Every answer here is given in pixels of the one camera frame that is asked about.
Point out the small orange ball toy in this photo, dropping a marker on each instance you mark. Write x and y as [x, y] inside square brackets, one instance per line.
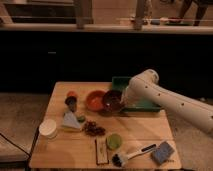
[72, 94]

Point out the white cylindrical container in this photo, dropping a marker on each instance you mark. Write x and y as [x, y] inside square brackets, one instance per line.
[48, 128]

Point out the orange bowl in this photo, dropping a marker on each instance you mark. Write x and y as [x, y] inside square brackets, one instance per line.
[93, 100]

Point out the small green lime toy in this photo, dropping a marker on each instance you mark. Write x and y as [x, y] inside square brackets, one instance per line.
[81, 118]

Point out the grey blue wedge toy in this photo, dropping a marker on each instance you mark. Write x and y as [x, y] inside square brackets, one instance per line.
[70, 122]

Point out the brown grape bunch toy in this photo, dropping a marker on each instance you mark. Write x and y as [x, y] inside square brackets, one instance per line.
[92, 129]

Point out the blue sponge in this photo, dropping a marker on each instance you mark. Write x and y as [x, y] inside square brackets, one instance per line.
[162, 153]

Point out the wooden rectangular block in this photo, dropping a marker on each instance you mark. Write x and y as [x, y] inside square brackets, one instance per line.
[101, 151]

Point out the green plastic tray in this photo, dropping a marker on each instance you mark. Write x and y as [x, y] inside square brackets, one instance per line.
[119, 83]

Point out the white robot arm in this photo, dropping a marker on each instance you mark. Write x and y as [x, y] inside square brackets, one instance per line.
[145, 86]

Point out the dark maroon bowl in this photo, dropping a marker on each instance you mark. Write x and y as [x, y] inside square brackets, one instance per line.
[112, 101]

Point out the green cup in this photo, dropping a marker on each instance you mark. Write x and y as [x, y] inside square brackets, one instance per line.
[114, 141]

